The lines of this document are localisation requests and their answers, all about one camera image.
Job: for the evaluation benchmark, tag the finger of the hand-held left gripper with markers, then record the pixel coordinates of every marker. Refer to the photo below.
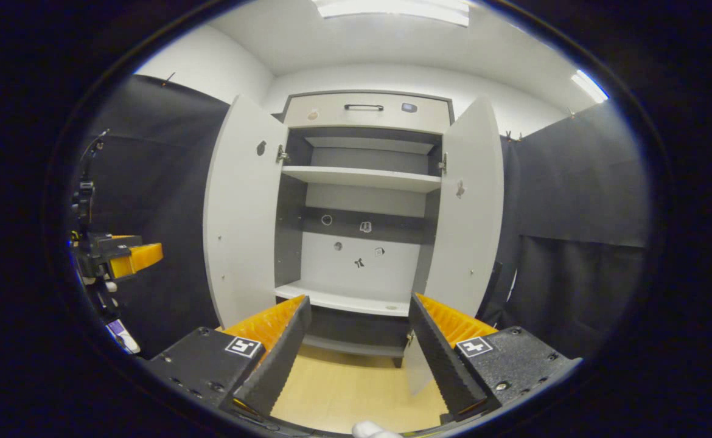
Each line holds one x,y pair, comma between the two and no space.
140,257

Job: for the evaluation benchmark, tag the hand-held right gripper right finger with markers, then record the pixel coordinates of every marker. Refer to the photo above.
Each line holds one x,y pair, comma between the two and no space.
444,365

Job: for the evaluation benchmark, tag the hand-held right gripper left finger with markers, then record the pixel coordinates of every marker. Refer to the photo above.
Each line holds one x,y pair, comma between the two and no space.
274,365

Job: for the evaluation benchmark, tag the grey double-door shoe cabinet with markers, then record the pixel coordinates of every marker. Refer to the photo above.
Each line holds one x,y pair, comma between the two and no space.
392,271

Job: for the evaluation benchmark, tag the grey cabinet door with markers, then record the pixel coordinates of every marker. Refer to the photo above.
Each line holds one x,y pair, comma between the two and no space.
468,237
240,213

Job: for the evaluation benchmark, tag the white low cabinet shelf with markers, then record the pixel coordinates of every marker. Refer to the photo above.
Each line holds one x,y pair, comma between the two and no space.
344,300

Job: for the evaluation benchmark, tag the white high cabinet shelf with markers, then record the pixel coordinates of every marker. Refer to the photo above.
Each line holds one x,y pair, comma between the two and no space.
362,178

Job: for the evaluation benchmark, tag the grey cabinet drawer front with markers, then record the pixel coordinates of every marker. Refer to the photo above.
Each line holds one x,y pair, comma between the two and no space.
331,112

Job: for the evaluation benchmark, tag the white purple box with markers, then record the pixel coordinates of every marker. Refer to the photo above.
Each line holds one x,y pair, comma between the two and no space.
123,336

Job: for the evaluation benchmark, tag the black backdrop cloth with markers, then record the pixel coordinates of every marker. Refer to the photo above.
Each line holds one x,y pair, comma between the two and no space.
575,201

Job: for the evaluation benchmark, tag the small ceiling light panel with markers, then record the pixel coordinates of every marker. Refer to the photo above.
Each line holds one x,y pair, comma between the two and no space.
590,85

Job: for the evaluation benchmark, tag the large ceiling light panel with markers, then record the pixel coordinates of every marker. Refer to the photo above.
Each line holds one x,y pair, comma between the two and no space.
392,11

